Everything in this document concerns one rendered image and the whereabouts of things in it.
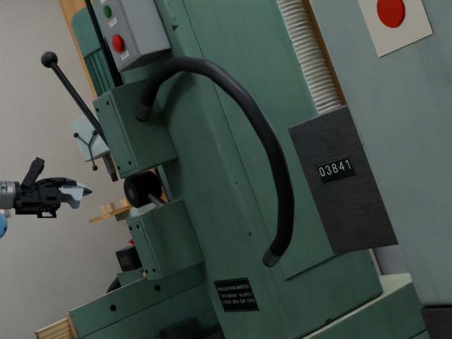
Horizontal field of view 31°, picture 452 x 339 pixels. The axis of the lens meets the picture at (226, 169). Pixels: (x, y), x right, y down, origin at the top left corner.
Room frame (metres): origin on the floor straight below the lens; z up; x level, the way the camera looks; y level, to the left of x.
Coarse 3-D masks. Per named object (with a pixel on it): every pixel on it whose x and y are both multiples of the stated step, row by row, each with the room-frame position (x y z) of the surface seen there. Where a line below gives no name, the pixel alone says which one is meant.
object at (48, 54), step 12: (48, 60) 1.67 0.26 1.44; (60, 72) 1.66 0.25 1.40; (72, 96) 1.63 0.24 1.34; (84, 108) 1.61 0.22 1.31; (96, 120) 1.59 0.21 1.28; (132, 180) 1.49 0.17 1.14; (144, 180) 1.49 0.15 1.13; (156, 180) 1.50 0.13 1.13; (132, 192) 1.50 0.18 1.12; (144, 192) 1.48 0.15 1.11; (156, 192) 1.50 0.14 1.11; (132, 204) 1.51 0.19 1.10; (144, 204) 1.50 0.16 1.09; (156, 204) 1.47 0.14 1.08
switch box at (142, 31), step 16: (96, 0) 1.37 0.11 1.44; (112, 0) 1.32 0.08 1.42; (128, 0) 1.31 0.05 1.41; (144, 0) 1.32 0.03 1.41; (112, 16) 1.34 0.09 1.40; (128, 16) 1.30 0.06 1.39; (144, 16) 1.32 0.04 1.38; (112, 32) 1.36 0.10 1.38; (128, 32) 1.31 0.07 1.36; (144, 32) 1.31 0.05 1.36; (160, 32) 1.33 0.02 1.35; (112, 48) 1.37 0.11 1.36; (128, 48) 1.33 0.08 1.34; (144, 48) 1.31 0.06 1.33; (160, 48) 1.32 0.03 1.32; (128, 64) 1.35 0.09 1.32; (144, 64) 1.39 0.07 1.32
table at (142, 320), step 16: (192, 288) 1.63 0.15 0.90; (160, 304) 1.59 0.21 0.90; (176, 304) 1.61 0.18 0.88; (192, 304) 1.63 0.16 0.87; (208, 304) 1.64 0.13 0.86; (128, 320) 1.55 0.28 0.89; (144, 320) 1.57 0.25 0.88; (160, 320) 1.59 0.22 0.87; (176, 320) 1.60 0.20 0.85; (96, 336) 1.52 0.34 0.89; (112, 336) 1.53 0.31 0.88; (128, 336) 1.55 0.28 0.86; (144, 336) 1.56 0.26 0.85
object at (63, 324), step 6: (66, 318) 1.54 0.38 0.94; (54, 324) 1.52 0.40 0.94; (60, 324) 1.52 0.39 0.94; (66, 324) 1.53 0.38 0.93; (42, 330) 1.51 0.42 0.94; (48, 330) 1.51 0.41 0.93; (54, 330) 1.52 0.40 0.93; (60, 330) 1.52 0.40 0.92; (66, 330) 1.53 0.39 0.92; (36, 336) 1.51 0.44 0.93; (42, 336) 1.50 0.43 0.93; (48, 336) 1.51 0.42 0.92; (54, 336) 1.51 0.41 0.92; (60, 336) 1.52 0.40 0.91; (66, 336) 1.52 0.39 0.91; (72, 336) 1.53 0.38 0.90
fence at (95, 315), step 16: (192, 272) 1.64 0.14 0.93; (128, 288) 1.57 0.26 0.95; (144, 288) 1.58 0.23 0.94; (160, 288) 1.60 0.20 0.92; (176, 288) 1.62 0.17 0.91; (96, 304) 1.53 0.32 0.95; (112, 304) 1.54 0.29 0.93; (128, 304) 1.56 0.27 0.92; (144, 304) 1.58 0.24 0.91; (80, 320) 1.51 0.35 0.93; (96, 320) 1.52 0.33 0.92; (112, 320) 1.54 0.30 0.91; (80, 336) 1.50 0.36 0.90
